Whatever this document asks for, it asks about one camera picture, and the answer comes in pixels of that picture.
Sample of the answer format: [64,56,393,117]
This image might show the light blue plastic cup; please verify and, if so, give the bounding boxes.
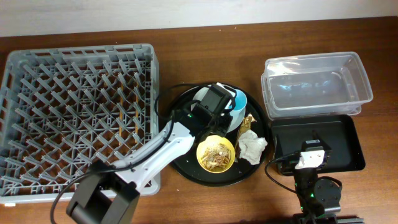
[233,89,248,111]

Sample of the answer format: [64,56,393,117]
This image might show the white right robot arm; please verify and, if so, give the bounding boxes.
[270,131,364,224]

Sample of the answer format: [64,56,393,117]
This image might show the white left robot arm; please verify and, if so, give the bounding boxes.
[66,83,236,223]

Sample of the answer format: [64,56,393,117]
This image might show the grey dishwasher rack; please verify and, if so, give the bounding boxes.
[1,44,159,205]

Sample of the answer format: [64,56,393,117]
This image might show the yellow bowl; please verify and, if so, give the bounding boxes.
[197,135,235,174]

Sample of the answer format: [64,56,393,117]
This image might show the light grey round plate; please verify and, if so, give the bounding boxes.
[193,88,246,133]

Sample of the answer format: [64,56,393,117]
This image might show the crumpled white tissue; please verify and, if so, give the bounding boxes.
[238,130,268,165]

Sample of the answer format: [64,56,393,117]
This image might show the gold foil wrapper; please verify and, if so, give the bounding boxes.
[234,113,256,162]

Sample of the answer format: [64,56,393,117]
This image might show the food scraps in bowl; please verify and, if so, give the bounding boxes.
[200,144,231,172]

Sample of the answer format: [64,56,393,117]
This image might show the black round tray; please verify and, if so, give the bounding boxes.
[166,85,270,187]

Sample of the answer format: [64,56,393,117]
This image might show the black rectangular tray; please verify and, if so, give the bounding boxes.
[271,114,366,174]

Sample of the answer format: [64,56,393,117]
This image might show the clear plastic storage bin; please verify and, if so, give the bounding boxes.
[261,52,374,120]

